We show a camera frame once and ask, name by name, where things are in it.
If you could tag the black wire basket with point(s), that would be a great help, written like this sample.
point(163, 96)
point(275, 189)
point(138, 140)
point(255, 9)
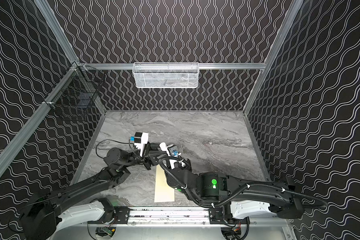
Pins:
point(79, 97)

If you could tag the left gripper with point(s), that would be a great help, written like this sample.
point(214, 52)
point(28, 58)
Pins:
point(148, 156)

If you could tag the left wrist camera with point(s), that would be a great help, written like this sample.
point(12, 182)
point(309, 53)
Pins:
point(140, 140)

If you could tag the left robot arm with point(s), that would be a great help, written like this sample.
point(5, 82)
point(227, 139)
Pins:
point(41, 215)

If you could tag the white wire mesh basket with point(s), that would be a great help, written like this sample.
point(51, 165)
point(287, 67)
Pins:
point(166, 75)

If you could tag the cream envelope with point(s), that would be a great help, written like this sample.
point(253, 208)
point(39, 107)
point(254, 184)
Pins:
point(163, 192)

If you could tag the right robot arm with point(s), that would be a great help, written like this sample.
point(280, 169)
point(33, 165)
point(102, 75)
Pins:
point(215, 190)

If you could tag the white glue stick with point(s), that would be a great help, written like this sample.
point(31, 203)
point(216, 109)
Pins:
point(172, 152)

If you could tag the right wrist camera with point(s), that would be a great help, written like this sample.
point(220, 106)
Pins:
point(179, 162)

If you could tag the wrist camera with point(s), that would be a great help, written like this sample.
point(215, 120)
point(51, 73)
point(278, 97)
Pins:
point(140, 140)
point(179, 162)

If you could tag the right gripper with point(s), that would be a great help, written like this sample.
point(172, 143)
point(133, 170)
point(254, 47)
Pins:
point(170, 162)

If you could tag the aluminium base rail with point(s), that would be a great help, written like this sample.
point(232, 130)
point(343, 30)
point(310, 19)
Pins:
point(147, 217)

